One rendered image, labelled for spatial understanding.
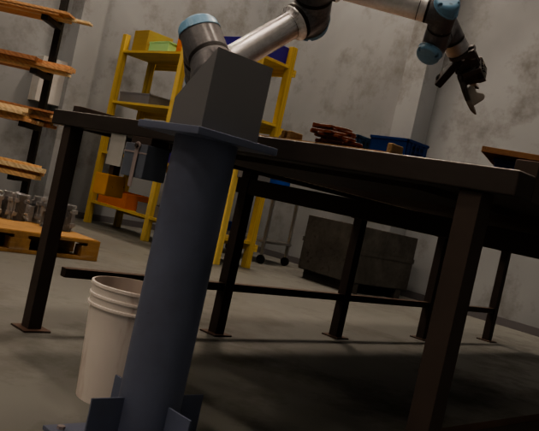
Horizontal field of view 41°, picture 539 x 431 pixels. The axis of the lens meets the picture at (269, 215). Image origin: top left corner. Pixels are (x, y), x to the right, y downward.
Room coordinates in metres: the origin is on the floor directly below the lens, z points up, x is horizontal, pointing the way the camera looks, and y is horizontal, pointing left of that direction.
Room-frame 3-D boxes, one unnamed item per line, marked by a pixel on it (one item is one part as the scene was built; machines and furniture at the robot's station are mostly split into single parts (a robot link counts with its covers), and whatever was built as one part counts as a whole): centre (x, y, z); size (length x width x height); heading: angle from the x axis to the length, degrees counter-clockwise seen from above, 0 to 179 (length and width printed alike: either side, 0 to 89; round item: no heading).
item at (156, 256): (1.92, 0.21, 0.43); 0.38 x 0.38 x 0.87; 44
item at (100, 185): (2.71, 0.61, 0.74); 0.09 x 0.08 x 0.24; 46
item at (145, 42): (8.17, 1.11, 1.20); 2.56 x 0.68 x 2.40; 44
